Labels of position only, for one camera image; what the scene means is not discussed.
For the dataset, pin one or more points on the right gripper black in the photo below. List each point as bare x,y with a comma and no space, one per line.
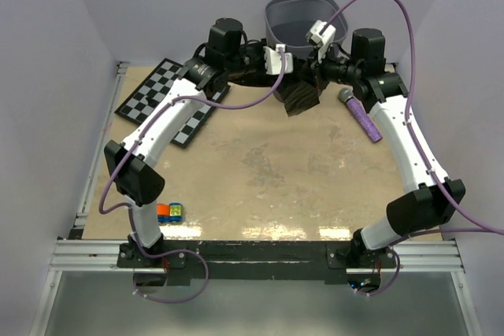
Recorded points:
320,74

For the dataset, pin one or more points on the black plastic trash bag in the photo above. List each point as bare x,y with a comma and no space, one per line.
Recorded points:
294,92

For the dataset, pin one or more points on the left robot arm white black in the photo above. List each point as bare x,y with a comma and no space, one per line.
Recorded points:
227,54

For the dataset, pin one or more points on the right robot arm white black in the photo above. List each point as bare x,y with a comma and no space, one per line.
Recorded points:
383,95

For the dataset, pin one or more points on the grey plastic trash bin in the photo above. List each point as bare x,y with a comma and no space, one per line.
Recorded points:
288,21

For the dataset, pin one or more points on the purple glitter toy microphone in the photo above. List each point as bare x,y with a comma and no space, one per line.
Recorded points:
347,97

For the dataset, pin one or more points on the black chess piece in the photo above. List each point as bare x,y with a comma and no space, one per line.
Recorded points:
151,102

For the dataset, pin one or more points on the orange blue toy car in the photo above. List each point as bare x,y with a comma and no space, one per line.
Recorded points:
170,213

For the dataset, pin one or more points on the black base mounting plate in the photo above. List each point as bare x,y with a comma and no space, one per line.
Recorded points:
329,262

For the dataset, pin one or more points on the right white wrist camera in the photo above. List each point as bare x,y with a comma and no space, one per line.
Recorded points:
321,35

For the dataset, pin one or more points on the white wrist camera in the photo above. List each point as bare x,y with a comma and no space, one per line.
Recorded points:
321,35
278,60

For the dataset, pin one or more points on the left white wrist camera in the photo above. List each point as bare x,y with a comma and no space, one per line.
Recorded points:
278,60

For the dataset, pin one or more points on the aluminium left side rail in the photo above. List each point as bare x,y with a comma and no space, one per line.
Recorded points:
86,198

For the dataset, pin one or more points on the aluminium rail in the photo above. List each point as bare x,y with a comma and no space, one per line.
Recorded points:
101,255
86,198

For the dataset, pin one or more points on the aluminium front rail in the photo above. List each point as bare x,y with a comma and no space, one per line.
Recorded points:
101,255

